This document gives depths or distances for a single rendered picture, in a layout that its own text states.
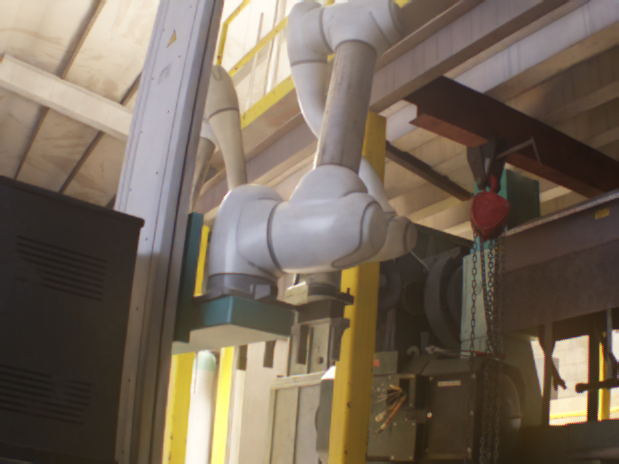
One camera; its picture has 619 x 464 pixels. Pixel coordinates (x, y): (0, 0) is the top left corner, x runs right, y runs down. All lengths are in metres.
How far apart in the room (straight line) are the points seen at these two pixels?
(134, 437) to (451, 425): 1.42
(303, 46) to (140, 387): 0.95
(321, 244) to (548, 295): 1.79
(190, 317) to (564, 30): 1.78
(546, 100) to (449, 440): 1.47
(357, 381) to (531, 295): 1.03
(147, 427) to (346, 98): 0.85
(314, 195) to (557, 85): 1.84
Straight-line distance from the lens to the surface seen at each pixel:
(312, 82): 1.93
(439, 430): 2.74
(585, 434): 2.85
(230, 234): 1.60
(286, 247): 1.54
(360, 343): 2.52
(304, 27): 1.94
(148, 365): 1.59
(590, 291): 3.00
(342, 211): 1.49
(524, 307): 3.24
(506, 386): 2.88
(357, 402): 2.49
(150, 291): 1.63
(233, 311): 1.52
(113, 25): 9.59
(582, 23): 2.75
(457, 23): 2.58
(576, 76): 3.13
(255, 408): 7.60
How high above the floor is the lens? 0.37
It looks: 18 degrees up
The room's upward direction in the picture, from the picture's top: 4 degrees clockwise
